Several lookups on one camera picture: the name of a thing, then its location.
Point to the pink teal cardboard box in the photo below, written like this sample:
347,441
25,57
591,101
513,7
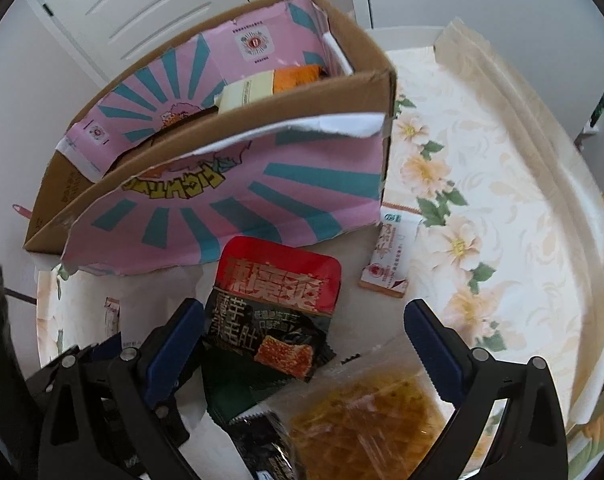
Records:
151,175

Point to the floral tablecloth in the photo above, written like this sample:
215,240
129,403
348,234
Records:
509,251

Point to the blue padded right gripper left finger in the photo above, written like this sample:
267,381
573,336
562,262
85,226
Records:
118,419

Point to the red black snack packet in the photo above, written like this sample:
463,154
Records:
271,308

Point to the orange cream snack bag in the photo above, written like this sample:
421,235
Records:
263,85

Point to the white sliding wardrobe door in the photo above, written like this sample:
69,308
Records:
556,45

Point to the waffle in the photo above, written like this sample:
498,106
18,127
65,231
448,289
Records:
374,416

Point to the pink handled tool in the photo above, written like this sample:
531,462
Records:
24,212

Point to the small white red sachet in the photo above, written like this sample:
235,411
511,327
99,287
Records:
111,316
388,269

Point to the green cracker snack packet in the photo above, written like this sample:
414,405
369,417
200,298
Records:
41,381

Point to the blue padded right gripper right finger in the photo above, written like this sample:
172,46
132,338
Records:
530,440

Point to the plain dark green packet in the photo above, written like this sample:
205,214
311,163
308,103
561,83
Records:
226,402

